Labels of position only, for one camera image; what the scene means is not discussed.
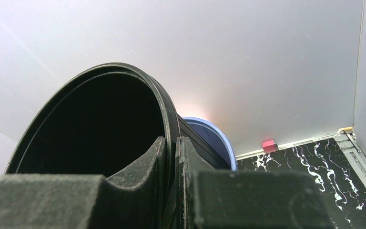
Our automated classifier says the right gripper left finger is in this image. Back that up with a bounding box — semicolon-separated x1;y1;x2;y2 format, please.
0;136;166;229

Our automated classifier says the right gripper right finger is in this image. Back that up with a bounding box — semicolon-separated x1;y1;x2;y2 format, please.
175;137;333;229

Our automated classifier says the blue plastic bin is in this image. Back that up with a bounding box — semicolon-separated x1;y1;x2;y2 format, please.
183;117;238;171

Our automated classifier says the small red block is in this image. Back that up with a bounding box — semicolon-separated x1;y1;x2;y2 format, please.
262;140;279;153

